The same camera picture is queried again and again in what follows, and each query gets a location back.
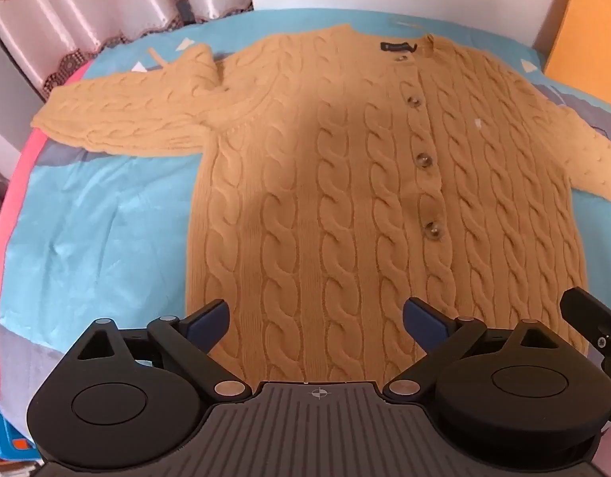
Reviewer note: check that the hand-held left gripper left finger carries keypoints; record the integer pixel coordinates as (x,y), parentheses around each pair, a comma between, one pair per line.
(210,322)

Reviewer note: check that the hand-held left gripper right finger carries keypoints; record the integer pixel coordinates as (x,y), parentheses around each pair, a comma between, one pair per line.
(423,322)

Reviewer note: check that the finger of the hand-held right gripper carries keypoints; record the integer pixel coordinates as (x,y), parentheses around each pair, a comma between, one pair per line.
(586,308)

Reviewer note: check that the blue patterned bed sheet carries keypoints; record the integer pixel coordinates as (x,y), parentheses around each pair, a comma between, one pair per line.
(106,238)

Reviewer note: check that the blue box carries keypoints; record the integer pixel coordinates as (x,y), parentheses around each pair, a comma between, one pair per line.
(4,432)

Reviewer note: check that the orange wooden board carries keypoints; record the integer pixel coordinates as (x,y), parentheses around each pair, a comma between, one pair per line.
(586,25)

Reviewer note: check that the white satin curtain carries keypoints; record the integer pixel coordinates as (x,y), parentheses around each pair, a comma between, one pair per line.
(77,5)

